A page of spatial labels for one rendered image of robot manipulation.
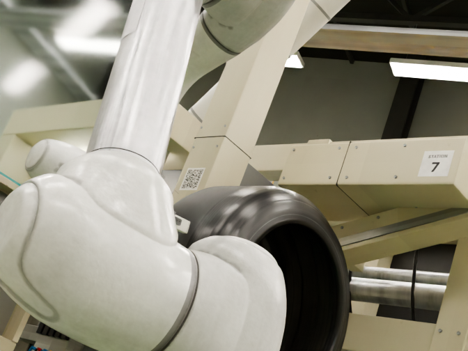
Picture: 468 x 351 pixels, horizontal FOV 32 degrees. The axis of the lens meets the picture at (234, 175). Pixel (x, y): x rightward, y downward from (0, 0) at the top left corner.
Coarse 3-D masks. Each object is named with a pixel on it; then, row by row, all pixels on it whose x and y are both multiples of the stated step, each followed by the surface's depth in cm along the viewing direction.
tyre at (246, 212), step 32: (224, 192) 202; (256, 192) 197; (288, 192) 204; (192, 224) 192; (224, 224) 188; (256, 224) 191; (288, 224) 226; (320, 224) 208; (288, 256) 234; (320, 256) 225; (288, 288) 236; (320, 288) 228; (288, 320) 234; (320, 320) 226
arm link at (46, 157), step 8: (40, 144) 161; (48, 144) 160; (56, 144) 161; (64, 144) 163; (32, 152) 161; (40, 152) 159; (48, 152) 159; (56, 152) 160; (64, 152) 161; (72, 152) 162; (80, 152) 165; (32, 160) 160; (40, 160) 158; (48, 160) 159; (56, 160) 159; (64, 160) 160; (32, 168) 159; (40, 168) 159; (48, 168) 159; (56, 168) 159; (32, 176) 161
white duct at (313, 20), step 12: (312, 0) 292; (324, 0) 291; (336, 0) 291; (348, 0) 294; (312, 12) 292; (324, 12) 292; (336, 12) 295; (312, 24) 293; (324, 24) 297; (300, 36) 294; (216, 84) 303; (204, 96) 303; (192, 108) 304; (204, 108) 301
